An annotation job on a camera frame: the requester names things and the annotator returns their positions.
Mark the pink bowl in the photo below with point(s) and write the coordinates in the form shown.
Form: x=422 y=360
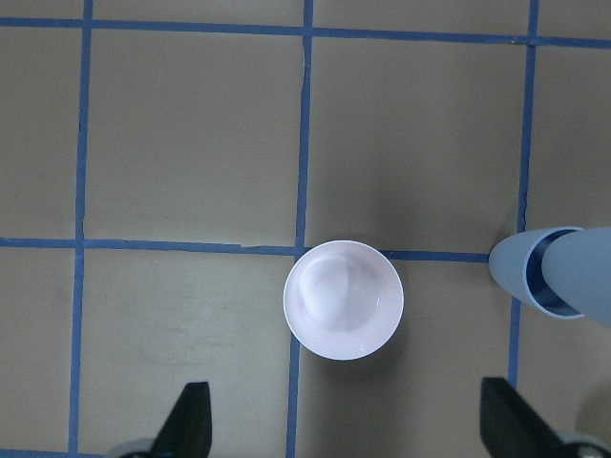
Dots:
x=343 y=300

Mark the blue cup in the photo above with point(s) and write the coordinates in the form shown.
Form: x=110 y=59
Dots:
x=576 y=267
x=515 y=264

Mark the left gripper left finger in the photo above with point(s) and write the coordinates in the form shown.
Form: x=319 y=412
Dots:
x=187 y=432

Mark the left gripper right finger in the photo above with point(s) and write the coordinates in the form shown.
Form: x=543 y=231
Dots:
x=509 y=427

